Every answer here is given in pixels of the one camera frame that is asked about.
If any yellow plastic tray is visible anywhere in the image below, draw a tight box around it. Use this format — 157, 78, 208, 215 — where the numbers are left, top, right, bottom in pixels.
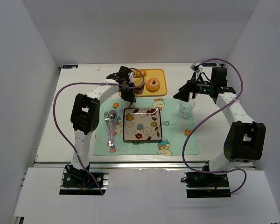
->
118, 68, 168, 98

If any blue label right corner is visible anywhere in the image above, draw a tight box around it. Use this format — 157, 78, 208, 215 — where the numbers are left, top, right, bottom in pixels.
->
202, 63, 217, 67

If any aluminium front rail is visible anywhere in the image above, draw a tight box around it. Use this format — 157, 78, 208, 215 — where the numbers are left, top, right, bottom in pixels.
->
24, 161, 257, 187

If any orange glazed donut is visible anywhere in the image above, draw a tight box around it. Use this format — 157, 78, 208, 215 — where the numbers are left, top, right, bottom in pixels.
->
146, 78, 161, 92

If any square floral plate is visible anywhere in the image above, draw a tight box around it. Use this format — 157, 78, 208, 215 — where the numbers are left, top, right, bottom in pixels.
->
123, 107, 162, 142

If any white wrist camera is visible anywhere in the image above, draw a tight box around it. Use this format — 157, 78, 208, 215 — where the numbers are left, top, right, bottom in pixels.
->
190, 63, 203, 73
127, 71, 135, 84

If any metal spoon pink handle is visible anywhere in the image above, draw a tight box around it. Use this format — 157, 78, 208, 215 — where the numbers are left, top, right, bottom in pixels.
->
109, 110, 116, 147

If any light green printed placemat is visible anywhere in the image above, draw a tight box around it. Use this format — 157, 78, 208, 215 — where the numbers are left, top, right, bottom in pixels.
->
92, 98, 196, 156

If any metal fork pink handle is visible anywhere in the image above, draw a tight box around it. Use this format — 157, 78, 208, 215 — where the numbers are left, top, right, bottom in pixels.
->
104, 111, 112, 147

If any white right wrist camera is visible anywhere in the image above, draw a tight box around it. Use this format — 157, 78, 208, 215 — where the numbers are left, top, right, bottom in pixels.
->
190, 63, 203, 73

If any blue label left corner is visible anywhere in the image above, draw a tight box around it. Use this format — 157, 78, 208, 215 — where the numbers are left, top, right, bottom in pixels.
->
62, 64, 78, 69

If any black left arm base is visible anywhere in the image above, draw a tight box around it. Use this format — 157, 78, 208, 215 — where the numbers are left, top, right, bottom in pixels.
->
59, 165, 107, 196

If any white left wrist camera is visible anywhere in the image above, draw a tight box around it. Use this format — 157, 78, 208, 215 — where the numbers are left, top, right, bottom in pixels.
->
127, 71, 135, 84

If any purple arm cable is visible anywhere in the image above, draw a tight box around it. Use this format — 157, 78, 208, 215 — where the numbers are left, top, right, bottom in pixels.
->
53, 67, 146, 196
182, 58, 247, 194

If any metal spatula wooden handle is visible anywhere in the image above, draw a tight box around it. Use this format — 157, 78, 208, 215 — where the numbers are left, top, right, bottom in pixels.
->
135, 86, 144, 97

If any golden croissant roll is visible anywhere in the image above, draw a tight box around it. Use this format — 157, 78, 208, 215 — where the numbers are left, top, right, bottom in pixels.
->
132, 70, 147, 78

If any blue label corner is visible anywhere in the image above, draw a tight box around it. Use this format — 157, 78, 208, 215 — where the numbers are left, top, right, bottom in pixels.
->
62, 64, 78, 69
202, 63, 217, 67

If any clear drinking glass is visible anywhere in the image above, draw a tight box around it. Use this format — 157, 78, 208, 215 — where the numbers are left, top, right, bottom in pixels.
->
179, 99, 195, 117

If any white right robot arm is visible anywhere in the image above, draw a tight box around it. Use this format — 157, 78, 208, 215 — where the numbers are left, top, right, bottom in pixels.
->
173, 67, 266, 174

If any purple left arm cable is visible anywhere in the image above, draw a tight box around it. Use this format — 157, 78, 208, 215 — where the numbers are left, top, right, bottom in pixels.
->
53, 67, 146, 196

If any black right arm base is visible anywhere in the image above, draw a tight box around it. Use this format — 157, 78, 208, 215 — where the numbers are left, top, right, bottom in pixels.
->
181, 172, 231, 198

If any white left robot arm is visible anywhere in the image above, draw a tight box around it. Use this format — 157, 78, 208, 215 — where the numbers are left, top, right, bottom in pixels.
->
70, 66, 136, 170

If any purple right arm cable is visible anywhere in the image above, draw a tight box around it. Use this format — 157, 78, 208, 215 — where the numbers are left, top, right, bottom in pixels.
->
182, 58, 247, 194

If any seeded bread slice large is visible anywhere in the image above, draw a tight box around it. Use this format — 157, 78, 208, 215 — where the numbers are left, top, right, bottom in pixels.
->
134, 78, 146, 88

